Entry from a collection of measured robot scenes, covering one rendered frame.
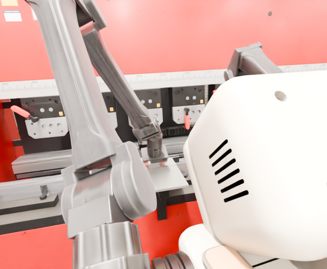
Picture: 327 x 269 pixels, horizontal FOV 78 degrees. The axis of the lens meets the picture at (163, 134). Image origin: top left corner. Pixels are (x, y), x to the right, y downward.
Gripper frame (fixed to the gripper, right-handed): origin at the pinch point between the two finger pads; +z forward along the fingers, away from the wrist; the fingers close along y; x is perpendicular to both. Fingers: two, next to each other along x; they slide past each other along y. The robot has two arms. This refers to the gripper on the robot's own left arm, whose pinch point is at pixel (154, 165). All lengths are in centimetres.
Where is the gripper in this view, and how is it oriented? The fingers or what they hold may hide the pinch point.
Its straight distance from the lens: 88.5
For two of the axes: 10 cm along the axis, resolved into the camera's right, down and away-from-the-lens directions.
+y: -9.8, 1.3, -1.7
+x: 2.1, 7.2, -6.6
